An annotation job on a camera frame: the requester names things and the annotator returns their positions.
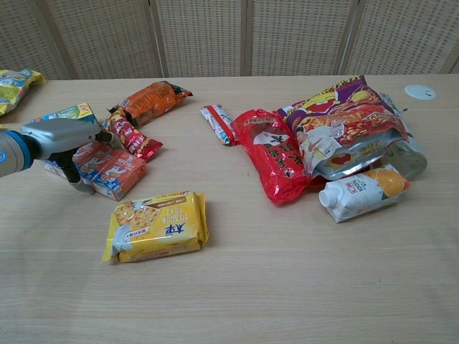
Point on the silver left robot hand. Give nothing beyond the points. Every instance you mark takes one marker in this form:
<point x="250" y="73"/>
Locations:
<point x="61" y="138"/>

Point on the orange and blue snack box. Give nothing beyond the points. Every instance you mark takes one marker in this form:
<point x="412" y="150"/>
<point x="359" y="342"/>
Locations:
<point x="118" y="168"/>

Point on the red snack tube packet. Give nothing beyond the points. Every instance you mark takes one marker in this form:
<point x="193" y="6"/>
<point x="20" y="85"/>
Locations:
<point x="131" y="138"/>

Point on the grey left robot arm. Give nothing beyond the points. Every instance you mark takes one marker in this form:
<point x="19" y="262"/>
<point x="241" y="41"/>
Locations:
<point x="14" y="154"/>

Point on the blue and green snack box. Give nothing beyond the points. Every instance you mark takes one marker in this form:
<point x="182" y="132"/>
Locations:
<point x="71" y="112"/>

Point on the yellow green snack bag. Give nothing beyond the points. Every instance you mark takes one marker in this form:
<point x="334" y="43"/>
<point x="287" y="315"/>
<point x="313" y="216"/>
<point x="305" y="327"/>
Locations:
<point x="14" y="87"/>

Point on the orange biscuit packet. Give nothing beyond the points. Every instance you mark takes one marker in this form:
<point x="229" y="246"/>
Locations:
<point x="150" y="102"/>

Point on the yellow cracker packet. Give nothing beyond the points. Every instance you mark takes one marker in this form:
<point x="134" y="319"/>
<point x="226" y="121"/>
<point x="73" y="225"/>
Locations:
<point x="157" y="225"/>

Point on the small red white wafer packet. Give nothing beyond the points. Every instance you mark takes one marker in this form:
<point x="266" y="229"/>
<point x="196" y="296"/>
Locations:
<point x="218" y="123"/>

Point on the beige perforated folding screen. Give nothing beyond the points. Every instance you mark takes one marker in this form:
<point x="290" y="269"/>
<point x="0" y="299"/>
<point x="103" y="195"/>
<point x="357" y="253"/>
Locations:
<point x="229" y="36"/>

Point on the red rice cracker bag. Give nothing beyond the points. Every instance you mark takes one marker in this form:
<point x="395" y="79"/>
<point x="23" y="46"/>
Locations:
<point x="276" y="157"/>

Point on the purple yellow large snack bag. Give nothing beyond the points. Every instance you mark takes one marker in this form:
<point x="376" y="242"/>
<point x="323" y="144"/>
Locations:
<point x="344" y="104"/>

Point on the white orange juice carton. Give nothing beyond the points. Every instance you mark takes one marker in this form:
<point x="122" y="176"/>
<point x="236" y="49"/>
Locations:
<point x="362" y="197"/>

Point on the silver foil bag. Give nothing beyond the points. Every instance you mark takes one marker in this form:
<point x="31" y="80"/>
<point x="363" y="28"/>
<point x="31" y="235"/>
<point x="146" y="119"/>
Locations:
<point x="412" y="157"/>

